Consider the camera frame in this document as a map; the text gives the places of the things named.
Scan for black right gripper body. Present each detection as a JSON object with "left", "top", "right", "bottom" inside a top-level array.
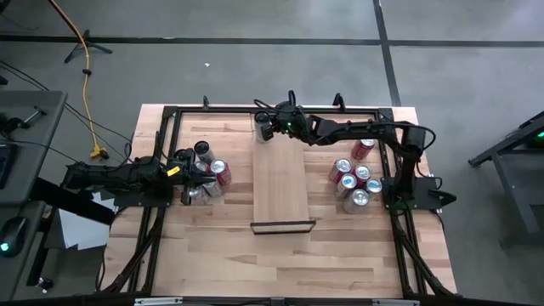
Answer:
[{"left": 274, "top": 100, "right": 318, "bottom": 144}]

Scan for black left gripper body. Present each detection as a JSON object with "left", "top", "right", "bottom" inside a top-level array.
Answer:
[{"left": 163, "top": 146, "right": 201, "bottom": 207}]

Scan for white paper sheets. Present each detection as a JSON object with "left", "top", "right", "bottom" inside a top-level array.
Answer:
[{"left": 57, "top": 190, "right": 118, "bottom": 252}]

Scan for grey desk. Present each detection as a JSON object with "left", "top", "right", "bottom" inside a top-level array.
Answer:
[{"left": 0, "top": 89, "right": 69, "bottom": 301}]

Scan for black tripod stand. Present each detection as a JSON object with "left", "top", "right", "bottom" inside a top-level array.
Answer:
[{"left": 63, "top": 28, "right": 114, "bottom": 65}]

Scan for black metal clamp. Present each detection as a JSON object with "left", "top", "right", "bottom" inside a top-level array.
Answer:
[{"left": 0, "top": 105, "right": 48, "bottom": 135}]

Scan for black caster wheel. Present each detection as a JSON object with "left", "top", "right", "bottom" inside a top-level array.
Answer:
[{"left": 36, "top": 275, "right": 55, "bottom": 294}]

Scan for black keyboard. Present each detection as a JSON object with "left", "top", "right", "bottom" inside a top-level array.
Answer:
[{"left": 0, "top": 143, "right": 19, "bottom": 190}]

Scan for black computer mouse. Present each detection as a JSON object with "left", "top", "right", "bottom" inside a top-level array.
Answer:
[{"left": 0, "top": 215, "right": 27, "bottom": 258}]

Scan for black side cart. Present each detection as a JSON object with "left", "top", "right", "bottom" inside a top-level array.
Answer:
[{"left": 467, "top": 109, "right": 544, "bottom": 250}]

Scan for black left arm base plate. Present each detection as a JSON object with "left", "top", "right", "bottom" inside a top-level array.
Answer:
[{"left": 113, "top": 185, "right": 174, "bottom": 209}]

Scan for wooden shelf with black frame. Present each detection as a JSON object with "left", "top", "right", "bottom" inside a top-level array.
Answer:
[{"left": 249, "top": 112, "right": 318, "bottom": 235}]

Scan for yellow extension cable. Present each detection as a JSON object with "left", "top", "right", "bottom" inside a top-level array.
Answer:
[{"left": 47, "top": 0, "right": 110, "bottom": 161}]

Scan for silver mounting bracket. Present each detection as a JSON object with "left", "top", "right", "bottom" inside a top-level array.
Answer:
[
  {"left": 371, "top": 298, "right": 421, "bottom": 306},
  {"left": 133, "top": 297, "right": 184, "bottom": 306}
]

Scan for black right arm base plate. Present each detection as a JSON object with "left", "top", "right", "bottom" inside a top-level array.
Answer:
[{"left": 381, "top": 175, "right": 458, "bottom": 213}]

